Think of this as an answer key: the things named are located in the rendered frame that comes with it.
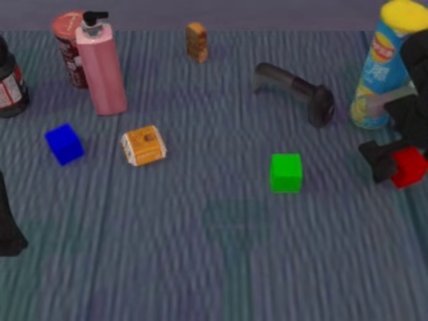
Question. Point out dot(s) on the small orange upright box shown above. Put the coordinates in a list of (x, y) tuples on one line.
[(196, 42)]

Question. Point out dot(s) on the blue cube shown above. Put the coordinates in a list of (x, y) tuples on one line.
[(63, 143)]

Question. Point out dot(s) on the red cube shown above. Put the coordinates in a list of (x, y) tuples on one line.
[(408, 165)]

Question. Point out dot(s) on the black handheld barcode scanner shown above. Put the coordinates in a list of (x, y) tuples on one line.
[(297, 90)]

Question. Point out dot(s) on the red cylindrical can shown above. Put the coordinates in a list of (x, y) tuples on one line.
[(68, 50)]

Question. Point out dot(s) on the orange snack pack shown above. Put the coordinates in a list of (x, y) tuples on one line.
[(144, 145)]

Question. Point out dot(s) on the blue chips can, yellow lid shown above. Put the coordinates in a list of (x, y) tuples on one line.
[(379, 67)]

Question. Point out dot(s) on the green cube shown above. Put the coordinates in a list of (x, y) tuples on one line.
[(286, 172)]

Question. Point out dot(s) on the pink pump bottle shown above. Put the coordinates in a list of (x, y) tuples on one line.
[(102, 70)]

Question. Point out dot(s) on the dark bottle with red label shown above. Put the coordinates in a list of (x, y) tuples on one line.
[(10, 87)]

